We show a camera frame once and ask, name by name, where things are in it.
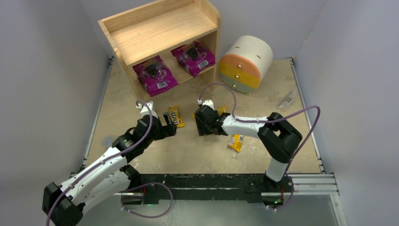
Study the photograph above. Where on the yellow M&M bag face down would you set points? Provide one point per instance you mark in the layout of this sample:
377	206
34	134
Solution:
235	142

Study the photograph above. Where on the round pastel drawer cabinet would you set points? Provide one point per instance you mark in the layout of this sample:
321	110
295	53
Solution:
245	64

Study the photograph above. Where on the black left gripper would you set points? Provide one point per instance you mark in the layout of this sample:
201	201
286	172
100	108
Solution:
166	124

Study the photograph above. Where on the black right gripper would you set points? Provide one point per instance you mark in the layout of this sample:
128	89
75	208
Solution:
203	121

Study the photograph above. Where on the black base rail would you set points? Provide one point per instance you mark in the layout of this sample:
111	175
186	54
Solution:
252	188

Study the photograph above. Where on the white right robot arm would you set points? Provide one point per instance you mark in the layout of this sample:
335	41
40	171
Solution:
278	136

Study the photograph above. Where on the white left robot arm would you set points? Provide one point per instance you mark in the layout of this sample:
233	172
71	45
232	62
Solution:
65	204

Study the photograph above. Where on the wooden shelf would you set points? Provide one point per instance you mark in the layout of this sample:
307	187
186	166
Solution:
156	28

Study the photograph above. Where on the yellow m&m bag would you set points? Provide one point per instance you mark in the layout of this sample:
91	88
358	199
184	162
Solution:
176	118
223	109

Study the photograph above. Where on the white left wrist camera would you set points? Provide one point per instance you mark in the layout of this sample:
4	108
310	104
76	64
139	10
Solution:
146	108

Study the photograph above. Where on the clear plastic packet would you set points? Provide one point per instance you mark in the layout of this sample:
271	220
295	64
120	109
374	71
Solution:
288	99

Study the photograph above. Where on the purple candy bag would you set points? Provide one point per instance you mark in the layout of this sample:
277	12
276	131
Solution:
155	76
194	58

